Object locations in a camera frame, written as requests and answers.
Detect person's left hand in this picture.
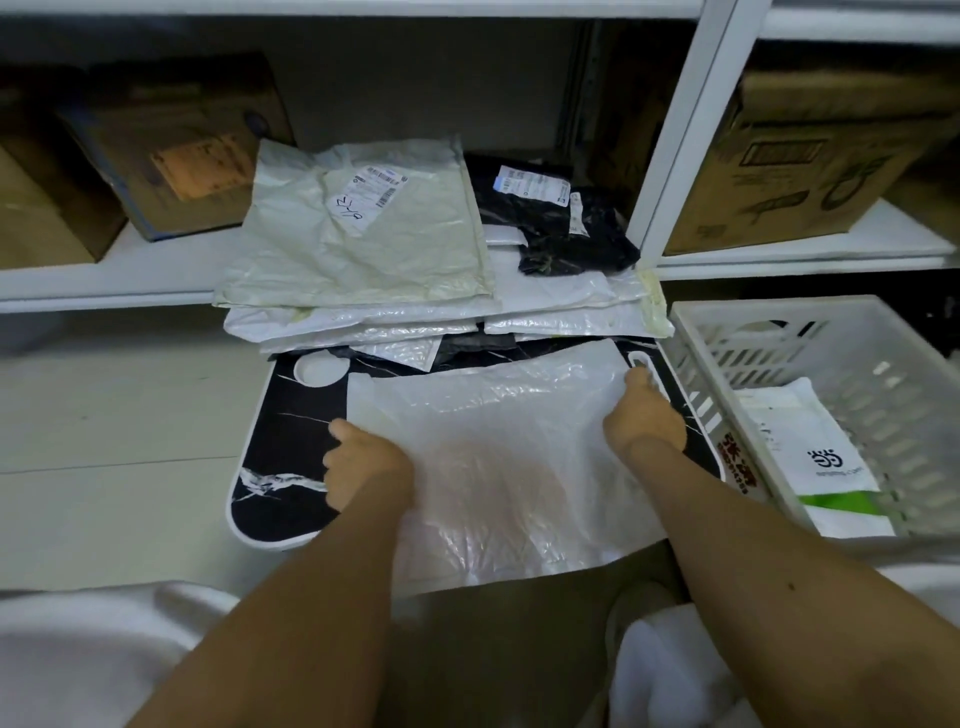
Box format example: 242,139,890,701
322,418,418,515

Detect person's right hand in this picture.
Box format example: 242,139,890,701
603,367,688,455

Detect translucent white bubble mailer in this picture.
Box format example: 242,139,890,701
344,338,670,599

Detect pile of white mailers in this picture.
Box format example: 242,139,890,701
222,224,676,374

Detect white mailer with logo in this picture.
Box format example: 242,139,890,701
738,377,885,500

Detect green poly mailer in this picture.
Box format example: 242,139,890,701
797,491,888,519

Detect cream mailer with handwritten label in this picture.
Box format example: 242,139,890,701
213,138,502,310

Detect white labelled poly mailer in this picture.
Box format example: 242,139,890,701
806,509,899,540

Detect white plastic basket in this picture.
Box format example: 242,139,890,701
663,294,960,560

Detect white metal shelf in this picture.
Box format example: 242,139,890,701
0,0,960,315

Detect person's left forearm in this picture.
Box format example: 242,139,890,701
127,479,418,728

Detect person's right forearm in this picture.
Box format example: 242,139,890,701
622,440,960,728

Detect person's white shorts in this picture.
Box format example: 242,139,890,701
0,539,960,728

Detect black marble lap table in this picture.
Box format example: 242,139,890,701
227,338,727,553

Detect cardboard box with black print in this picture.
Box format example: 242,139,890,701
584,22,960,258

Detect dark cardboard box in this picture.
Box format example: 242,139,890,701
884,149,960,249

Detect cardboard box with orange label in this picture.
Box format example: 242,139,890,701
59,52,298,243

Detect plain brown cardboard box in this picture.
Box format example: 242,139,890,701
0,89,127,271

